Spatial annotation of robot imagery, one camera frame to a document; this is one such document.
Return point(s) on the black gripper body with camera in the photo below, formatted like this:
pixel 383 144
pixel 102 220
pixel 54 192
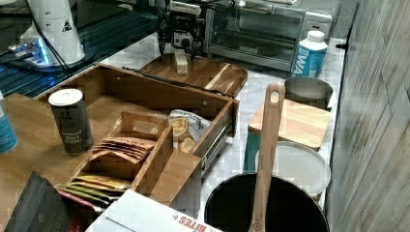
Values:
pixel 180 17

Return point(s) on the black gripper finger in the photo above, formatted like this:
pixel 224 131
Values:
pixel 197 37
pixel 161 26

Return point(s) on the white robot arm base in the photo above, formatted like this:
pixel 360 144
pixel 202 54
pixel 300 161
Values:
pixel 51 43

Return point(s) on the dark wooden cutting board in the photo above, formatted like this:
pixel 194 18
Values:
pixel 223 78

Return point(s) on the light wooden lid board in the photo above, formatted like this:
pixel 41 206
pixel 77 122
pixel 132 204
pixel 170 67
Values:
pixel 300 123

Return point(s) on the silver toaster oven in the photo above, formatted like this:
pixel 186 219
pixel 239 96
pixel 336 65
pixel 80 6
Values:
pixel 264 32

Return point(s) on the white snack bag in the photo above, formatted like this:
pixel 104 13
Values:
pixel 187 128

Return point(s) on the wooden spoon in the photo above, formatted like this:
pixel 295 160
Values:
pixel 269 139

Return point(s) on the blue white water carton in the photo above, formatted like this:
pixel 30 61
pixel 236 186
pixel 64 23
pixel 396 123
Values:
pixel 310 55

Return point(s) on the open wooden drawer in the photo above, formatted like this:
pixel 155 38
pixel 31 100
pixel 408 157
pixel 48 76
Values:
pixel 108 91

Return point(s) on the black pepper canister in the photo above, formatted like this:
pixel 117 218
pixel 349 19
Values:
pixel 70 114

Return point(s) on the wooden drawer organizer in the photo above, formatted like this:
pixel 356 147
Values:
pixel 145 174

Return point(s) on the brown tea packets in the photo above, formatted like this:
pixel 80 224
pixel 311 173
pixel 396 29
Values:
pixel 132 149

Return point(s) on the metal bowl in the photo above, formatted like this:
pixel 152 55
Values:
pixel 310 90

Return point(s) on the white round plate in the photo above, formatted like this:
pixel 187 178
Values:
pixel 302 166

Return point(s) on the yellow green tea packets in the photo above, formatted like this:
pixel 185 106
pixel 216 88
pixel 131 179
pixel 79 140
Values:
pixel 96 189

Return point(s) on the white cardboard box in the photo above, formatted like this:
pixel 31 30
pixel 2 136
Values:
pixel 133 212

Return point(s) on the blue canister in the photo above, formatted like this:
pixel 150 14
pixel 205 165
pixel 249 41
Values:
pixel 8 139

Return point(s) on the black pot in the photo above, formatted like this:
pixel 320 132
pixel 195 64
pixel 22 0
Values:
pixel 289 208

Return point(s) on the black ridged object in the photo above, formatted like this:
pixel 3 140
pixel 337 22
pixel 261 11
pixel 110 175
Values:
pixel 40 208

